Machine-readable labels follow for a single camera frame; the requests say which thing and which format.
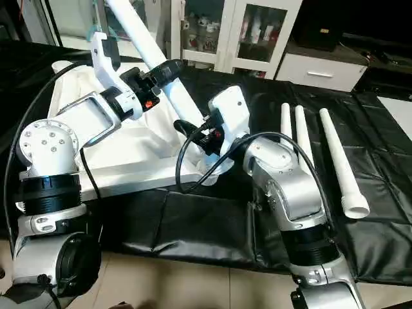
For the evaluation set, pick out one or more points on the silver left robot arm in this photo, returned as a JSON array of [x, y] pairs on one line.
[[48, 145]]

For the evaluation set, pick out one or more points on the black box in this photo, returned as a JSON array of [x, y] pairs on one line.
[[318, 32]]

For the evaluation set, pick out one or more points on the white glass door cabinet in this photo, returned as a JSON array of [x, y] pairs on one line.
[[228, 32]]

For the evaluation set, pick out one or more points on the black shiny table mat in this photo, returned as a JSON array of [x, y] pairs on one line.
[[209, 225]]

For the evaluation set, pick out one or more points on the white plastic table top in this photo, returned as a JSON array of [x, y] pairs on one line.
[[128, 174]]

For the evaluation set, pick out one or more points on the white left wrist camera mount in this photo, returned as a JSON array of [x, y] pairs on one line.
[[101, 74]]

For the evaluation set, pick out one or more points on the white plastic table leg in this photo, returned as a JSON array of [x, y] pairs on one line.
[[145, 38], [286, 119], [301, 125], [338, 161]]

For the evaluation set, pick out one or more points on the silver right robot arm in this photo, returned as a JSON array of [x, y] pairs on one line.
[[289, 180]]

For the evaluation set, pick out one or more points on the white side table board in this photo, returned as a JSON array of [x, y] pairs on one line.
[[397, 116]]

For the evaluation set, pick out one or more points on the white drawer unit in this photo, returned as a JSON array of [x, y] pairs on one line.
[[318, 72]]

